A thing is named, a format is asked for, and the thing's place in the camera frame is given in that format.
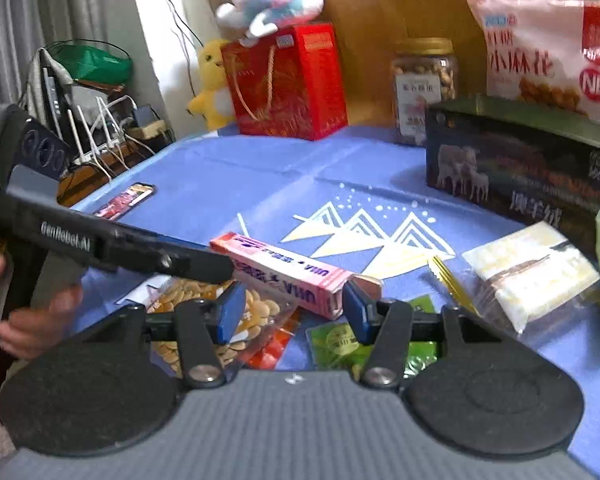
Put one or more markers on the pink twisted-dough snack bag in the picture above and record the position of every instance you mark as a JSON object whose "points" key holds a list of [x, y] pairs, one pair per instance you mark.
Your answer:
{"points": [[544, 52]]}

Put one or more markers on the broad bean snack packet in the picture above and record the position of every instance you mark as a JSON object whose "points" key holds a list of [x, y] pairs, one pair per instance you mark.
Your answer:
{"points": [[248, 328]]}

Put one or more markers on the person's left hand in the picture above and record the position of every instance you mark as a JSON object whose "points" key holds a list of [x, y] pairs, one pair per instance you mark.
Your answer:
{"points": [[30, 332]]}

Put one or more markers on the left nut jar gold lid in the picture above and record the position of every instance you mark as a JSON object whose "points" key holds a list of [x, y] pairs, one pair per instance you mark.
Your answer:
{"points": [[424, 72]]}

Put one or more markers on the pink candy box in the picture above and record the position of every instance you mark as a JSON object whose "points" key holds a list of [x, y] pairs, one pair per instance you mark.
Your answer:
{"points": [[310, 284]]}

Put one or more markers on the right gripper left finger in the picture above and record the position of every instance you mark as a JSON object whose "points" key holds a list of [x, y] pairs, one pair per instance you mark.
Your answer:
{"points": [[200, 325]]}

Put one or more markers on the gold mooncake packet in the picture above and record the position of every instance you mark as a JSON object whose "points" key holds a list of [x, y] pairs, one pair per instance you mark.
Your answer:
{"points": [[455, 288]]}

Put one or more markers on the clear cake packet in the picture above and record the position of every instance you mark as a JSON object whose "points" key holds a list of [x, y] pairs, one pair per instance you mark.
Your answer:
{"points": [[527, 275]]}

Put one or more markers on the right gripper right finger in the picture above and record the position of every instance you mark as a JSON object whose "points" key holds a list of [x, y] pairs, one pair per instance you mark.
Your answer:
{"points": [[386, 325]]}

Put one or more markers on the red gift bag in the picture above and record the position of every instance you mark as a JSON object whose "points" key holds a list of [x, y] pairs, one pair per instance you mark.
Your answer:
{"points": [[288, 84]]}

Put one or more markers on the white power strip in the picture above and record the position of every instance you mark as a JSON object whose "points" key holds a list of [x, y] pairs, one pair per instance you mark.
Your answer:
{"points": [[103, 136]]}

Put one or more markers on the pink white plush toy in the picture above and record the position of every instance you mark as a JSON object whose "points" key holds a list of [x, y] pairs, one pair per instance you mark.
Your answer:
{"points": [[261, 18]]}

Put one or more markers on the wooden board backdrop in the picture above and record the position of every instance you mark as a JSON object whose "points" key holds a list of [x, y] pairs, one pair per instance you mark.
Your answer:
{"points": [[370, 34]]}

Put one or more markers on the red spicy snack packet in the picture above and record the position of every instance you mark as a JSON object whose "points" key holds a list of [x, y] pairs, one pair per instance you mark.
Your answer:
{"points": [[268, 356]]}

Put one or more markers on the black sheep storage box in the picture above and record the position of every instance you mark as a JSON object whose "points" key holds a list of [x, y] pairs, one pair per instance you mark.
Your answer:
{"points": [[526, 162]]}

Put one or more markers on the yellow duck plush toy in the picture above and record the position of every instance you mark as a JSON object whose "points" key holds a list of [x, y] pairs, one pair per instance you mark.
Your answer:
{"points": [[214, 103]]}

